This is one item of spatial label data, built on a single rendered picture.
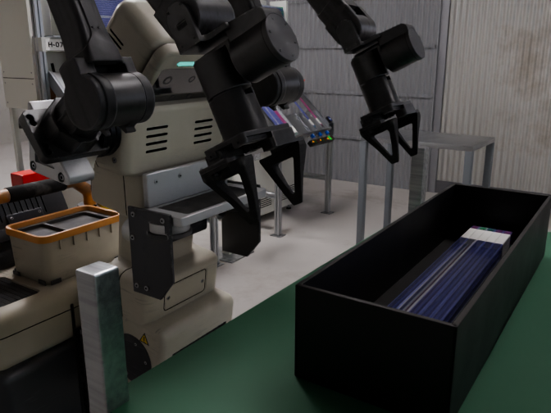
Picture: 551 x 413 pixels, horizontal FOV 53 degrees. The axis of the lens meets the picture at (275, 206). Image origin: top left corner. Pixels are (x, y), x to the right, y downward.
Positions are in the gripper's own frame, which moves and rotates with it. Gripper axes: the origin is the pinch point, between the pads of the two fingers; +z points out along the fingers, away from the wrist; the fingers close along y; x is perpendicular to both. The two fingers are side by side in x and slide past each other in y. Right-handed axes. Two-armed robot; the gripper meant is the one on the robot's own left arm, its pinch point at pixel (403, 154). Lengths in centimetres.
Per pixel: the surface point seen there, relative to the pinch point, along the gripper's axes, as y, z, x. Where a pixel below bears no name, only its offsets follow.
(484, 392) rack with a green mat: -41, 27, -15
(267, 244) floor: 207, 22, 202
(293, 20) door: 417, -176, 228
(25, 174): 43, -55, 185
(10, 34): 85, -141, 219
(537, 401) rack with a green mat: -40, 29, -20
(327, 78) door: 417, -105, 216
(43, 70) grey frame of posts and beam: 82, -110, 199
